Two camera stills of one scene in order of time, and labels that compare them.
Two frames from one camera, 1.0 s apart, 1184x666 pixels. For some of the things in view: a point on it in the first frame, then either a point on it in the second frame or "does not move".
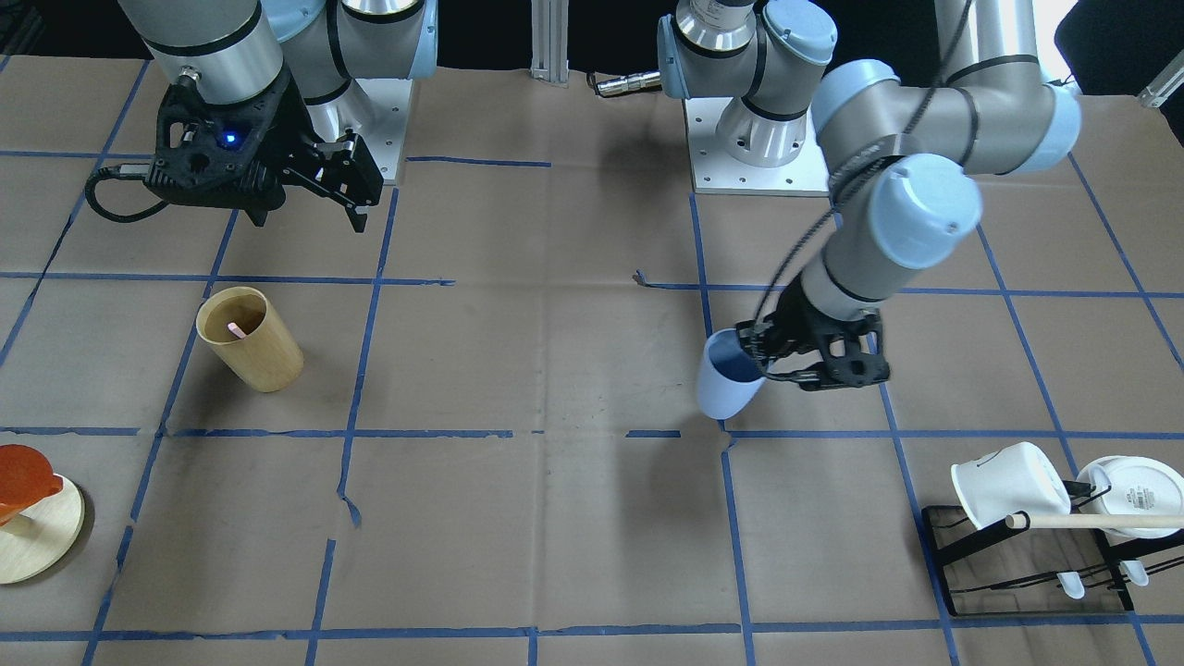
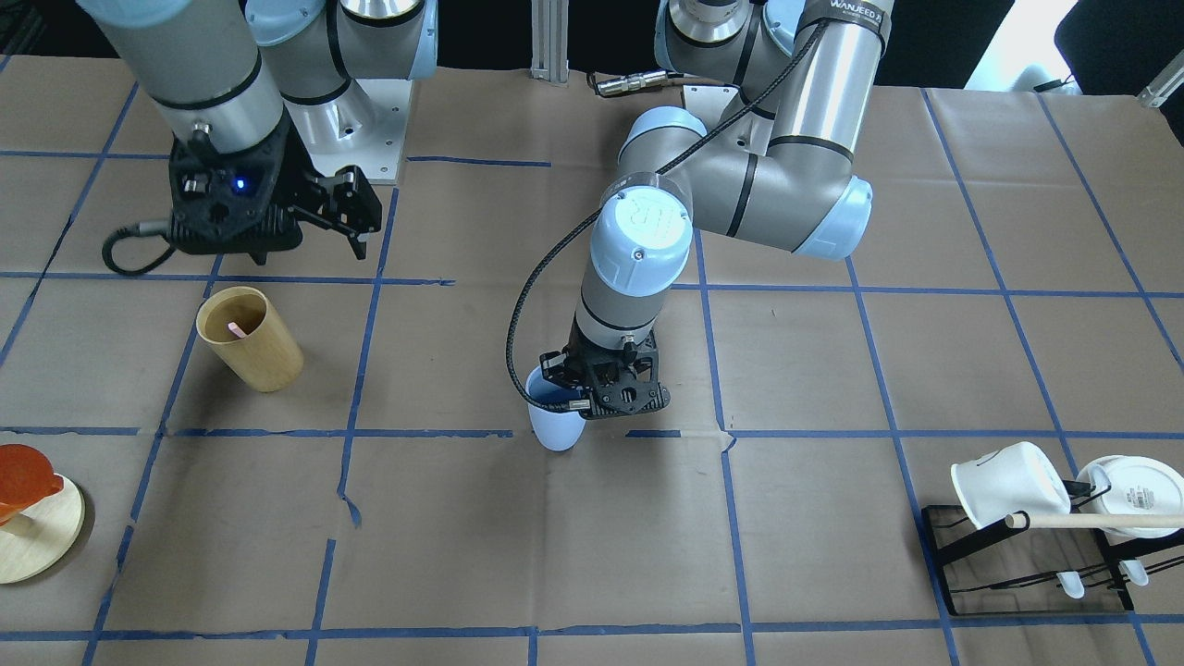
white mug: x=1017 y=479 does not move
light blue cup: x=728 y=381 to x=556 y=430
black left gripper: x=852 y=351 to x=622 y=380
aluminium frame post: x=549 y=28 does not move
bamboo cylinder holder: x=237 y=325 does not move
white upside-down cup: x=1132 y=486 does not move
